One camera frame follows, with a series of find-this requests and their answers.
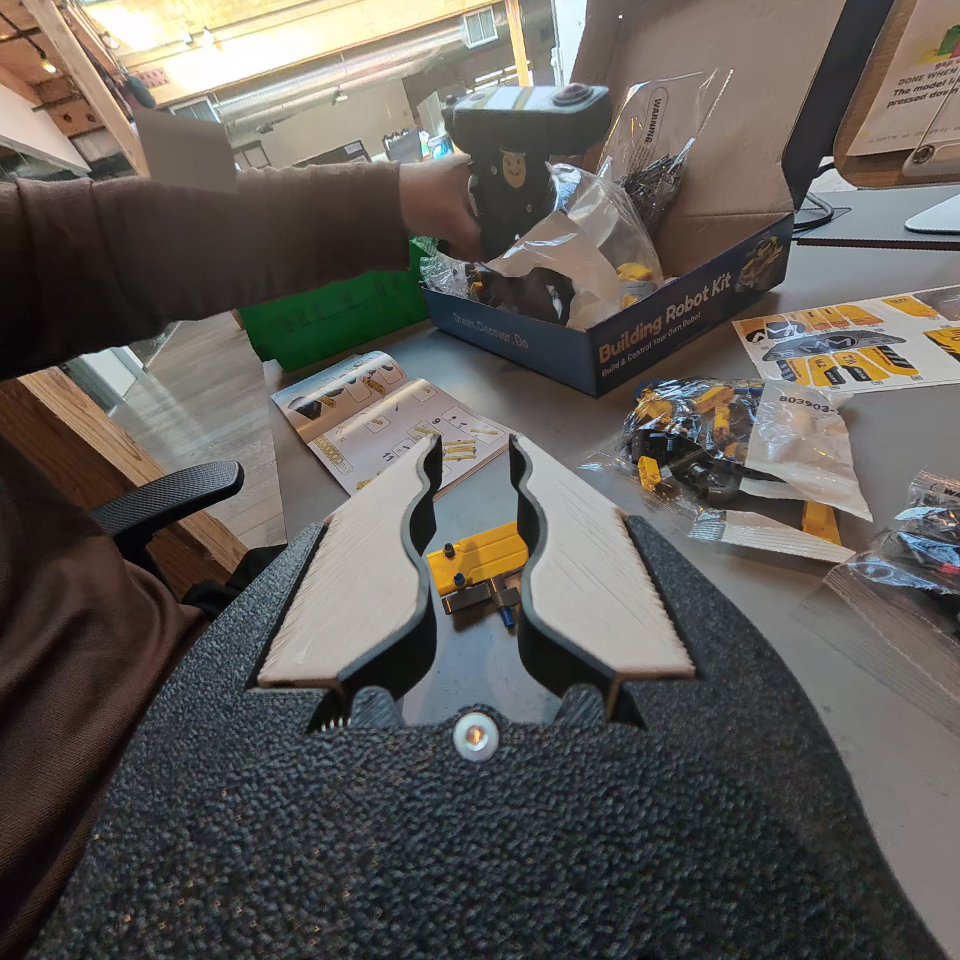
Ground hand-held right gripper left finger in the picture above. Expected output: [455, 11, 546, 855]
[257, 433, 444, 691]

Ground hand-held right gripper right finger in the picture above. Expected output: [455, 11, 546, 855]
[508, 435, 697, 721]

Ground yellow beam panel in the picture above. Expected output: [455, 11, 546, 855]
[425, 519, 531, 595]

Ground large clear bag yellow parts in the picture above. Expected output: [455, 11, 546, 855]
[418, 159, 666, 333]

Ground white clear plastic bag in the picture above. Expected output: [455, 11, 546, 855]
[486, 212, 625, 331]

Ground white instruction booklet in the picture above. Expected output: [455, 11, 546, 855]
[270, 350, 520, 498]

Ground bag of yellow blue parts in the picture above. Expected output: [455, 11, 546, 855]
[576, 373, 876, 565]

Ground blue cardboard kit box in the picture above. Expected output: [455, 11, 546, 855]
[420, 0, 899, 400]

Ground bag of red black parts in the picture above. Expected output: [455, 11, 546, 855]
[795, 467, 960, 741]

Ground grey desk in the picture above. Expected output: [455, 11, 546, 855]
[262, 238, 960, 960]

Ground person's left hand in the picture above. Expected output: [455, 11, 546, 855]
[399, 153, 489, 260]

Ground clear bag of grey parts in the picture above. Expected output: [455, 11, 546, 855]
[594, 69, 734, 235]

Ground black office chair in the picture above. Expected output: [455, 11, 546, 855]
[88, 459, 249, 595]

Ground person's brown sweater torso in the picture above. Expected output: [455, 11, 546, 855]
[0, 433, 213, 960]

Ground yellow grey sticker sheet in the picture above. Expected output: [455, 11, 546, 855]
[729, 287, 960, 396]

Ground white stand base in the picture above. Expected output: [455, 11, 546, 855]
[902, 182, 960, 236]

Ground wooden post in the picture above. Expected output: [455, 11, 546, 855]
[21, 0, 153, 179]
[0, 366, 250, 603]

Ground black cable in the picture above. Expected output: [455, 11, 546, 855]
[792, 189, 837, 231]

